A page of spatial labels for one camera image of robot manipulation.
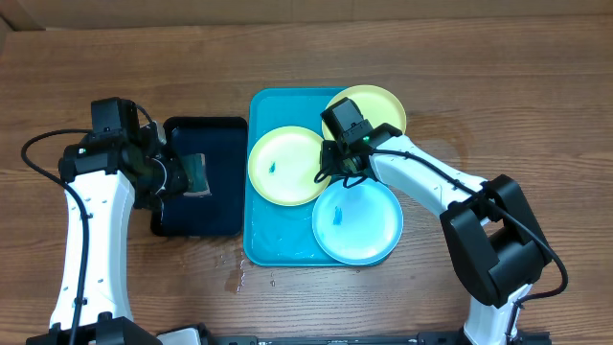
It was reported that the green and tan sponge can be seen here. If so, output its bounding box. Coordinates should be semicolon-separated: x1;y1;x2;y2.
181;153;211;197

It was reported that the black plastic tray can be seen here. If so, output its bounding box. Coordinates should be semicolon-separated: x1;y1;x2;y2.
150;117;248;237

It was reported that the light blue plate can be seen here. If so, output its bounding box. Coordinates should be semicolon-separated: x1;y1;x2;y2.
312;179;404;265

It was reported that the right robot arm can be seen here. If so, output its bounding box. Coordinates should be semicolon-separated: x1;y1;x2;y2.
316;98;554;344

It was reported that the yellow-green plate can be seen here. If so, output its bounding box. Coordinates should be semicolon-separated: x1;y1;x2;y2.
327;85;407;134
248;126;330;206

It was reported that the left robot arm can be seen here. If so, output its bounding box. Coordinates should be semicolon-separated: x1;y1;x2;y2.
21;98;194;344

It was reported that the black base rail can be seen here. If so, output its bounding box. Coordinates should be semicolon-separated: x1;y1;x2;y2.
210;330;553;345

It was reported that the teal plastic serving tray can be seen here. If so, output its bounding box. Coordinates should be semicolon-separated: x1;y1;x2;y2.
243;87;342;267

